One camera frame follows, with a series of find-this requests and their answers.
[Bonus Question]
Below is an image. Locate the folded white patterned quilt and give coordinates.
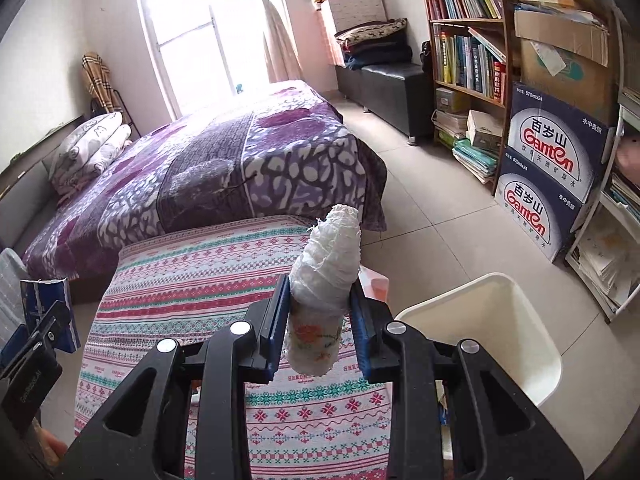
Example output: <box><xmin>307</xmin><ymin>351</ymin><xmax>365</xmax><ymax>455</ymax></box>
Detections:
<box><xmin>49</xmin><ymin>111</ymin><xmax>133</xmax><ymax>196</ymax></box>

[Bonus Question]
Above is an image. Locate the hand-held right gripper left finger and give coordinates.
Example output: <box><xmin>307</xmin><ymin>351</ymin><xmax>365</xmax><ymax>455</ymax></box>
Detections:
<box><xmin>57</xmin><ymin>275</ymin><xmax>292</xmax><ymax>480</ymax></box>

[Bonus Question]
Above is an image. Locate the blue paper box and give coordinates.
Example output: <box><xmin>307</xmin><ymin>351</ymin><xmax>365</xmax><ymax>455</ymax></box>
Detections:
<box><xmin>20</xmin><ymin>277</ymin><xmax>81</xmax><ymax>353</ymax></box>

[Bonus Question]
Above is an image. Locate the stack of folded blankets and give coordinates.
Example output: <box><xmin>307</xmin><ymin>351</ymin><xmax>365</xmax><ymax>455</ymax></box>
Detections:
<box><xmin>334</xmin><ymin>18</ymin><xmax>413</xmax><ymax>71</ymax></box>

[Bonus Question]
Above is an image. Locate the pale pink curtain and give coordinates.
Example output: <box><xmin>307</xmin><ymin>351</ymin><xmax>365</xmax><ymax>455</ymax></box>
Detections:
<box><xmin>240</xmin><ymin>0</ymin><xmax>303</xmax><ymax>83</ymax></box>

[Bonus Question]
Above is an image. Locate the striped patterned tablecloth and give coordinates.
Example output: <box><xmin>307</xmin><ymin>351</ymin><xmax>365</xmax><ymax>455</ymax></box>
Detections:
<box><xmin>74</xmin><ymin>215</ymin><xmax>396</xmax><ymax>480</ymax></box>

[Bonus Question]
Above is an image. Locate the black leather bench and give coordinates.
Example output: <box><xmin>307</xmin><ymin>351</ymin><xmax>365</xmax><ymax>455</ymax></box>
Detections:
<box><xmin>335</xmin><ymin>62</ymin><xmax>433</xmax><ymax>146</ymax></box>

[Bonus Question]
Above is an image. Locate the wooden bookshelf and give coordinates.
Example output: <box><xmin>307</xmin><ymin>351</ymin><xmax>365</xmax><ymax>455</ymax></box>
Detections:
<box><xmin>416</xmin><ymin>0</ymin><xmax>521</xmax><ymax>161</ymax></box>

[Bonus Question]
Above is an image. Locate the pile of books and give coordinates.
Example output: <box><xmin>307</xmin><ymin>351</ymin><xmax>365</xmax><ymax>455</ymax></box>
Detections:
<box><xmin>432</xmin><ymin>87</ymin><xmax>506</xmax><ymax>183</ymax></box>

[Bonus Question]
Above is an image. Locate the blue water carton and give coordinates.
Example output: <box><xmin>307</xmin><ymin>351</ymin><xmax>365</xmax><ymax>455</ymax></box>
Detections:
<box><xmin>494</xmin><ymin>147</ymin><xmax>591</xmax><ymax>263</ymax></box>
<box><xmin>505</xmin><ymin>82</ymin><xmax>618</xmax><ymax>211</ymax></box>

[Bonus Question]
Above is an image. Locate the stack of thin books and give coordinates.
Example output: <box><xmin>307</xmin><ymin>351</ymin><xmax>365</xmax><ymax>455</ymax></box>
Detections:
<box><xmin>605</xmin><ymin>170</ymin><xmax>640</xmax><ymax>211</ymax></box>

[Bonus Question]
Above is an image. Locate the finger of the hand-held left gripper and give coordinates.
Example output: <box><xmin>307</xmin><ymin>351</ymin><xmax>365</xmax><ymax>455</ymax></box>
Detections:
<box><xmin>0</xmin><ymin>300</ymin><xmax>71</xmax><ymax>381</ymax></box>
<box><xmin>0</xmin><ymin>324</ymin><xmax>32</xmax><ymax>363</ymax></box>

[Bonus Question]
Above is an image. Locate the black metal rack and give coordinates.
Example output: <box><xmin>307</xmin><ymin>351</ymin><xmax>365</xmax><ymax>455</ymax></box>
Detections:
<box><xmin>90</xmin><ymin>87</ymin><xmax>143</xmax><ymax>138</ymax></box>

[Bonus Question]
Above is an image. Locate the plaid cloth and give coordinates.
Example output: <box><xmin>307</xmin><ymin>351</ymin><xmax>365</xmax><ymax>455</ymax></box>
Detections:
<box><xmin>81</xmin><ymin>51</ymin><xmax>117</xmax><ymax>113</ymax></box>

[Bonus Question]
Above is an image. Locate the brown cardboard box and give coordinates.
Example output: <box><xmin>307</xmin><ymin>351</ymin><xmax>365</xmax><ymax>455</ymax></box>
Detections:
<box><xmin>514</xmin><ymin>7</ymin><xmax>618</xmax><ymax>128</ymax></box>

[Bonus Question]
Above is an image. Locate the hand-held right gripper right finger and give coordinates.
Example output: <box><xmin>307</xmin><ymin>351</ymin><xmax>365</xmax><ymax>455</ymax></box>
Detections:
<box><xmin>349</xmin><ymin>282</ymin><xmax>586</xmax><ymax>480</ymax></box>

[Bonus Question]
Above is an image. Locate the grey quilted cloth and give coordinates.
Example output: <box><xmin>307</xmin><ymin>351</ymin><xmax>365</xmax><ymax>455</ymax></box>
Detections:
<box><xmin>0</xmin><ymin>247</ymin><xmax>31</xmax><ymax>331</ymax></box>

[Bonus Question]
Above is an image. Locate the person's left hand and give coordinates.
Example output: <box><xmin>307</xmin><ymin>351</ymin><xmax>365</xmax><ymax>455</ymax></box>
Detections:
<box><xmin>31</xmin><ymin>422</ymin><xmax>69</xmax><ymax>462</ymax></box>

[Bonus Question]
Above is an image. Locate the bed with purple patterned blanket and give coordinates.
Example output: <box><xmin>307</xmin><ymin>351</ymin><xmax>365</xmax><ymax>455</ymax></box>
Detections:
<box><xmin>22</xmin><ymin>79</ymin><xmax>388</xmax><ymax>281</ymax></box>

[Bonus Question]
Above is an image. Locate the white shelf rack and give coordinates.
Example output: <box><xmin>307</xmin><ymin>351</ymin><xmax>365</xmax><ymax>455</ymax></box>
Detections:
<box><xmin>565</xmin><ymin>10</ymin><xmax>640</xmax><ymax>323</ymax></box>

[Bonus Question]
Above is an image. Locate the white cloth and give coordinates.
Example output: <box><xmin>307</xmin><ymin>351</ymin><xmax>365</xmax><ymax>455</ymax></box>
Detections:
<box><xmin>282</xmin><ymin>203</ymin><xmax>362</xmax><ymax>376</ymax></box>

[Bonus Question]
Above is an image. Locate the pink plush toy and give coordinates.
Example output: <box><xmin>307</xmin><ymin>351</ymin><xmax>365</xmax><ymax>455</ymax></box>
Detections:
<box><xmin>617</xmin><ymin>135</ymin><xmax>640</xmax><ymax>176</ymax></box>

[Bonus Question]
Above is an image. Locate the stack of white papers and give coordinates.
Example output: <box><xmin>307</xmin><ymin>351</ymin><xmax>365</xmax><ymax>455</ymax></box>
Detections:
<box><xmin>572</xmin><ymin>210</ymin><xmax>638</xmax><ymax>311</ymax></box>

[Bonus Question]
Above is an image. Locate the white framed window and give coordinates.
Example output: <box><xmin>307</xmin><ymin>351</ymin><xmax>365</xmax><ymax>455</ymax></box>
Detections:
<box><xmin>134</xmin><ymin>0</ymin><xmax>281</xmax><ymax>116</ymax></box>

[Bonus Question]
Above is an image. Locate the white plastic bin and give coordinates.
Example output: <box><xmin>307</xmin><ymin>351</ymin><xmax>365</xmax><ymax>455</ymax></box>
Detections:
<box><xmin>394</xmin><ymin>272</ymin><xmax>576</xmax><ymax>461</ymax></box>

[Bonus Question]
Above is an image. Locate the dark bed headboard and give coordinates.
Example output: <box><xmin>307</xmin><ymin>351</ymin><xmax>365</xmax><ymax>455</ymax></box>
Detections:
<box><xmin>0</xmin><ymin>115</ymin><xmax>86</xmax><ymax>251</ymax></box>

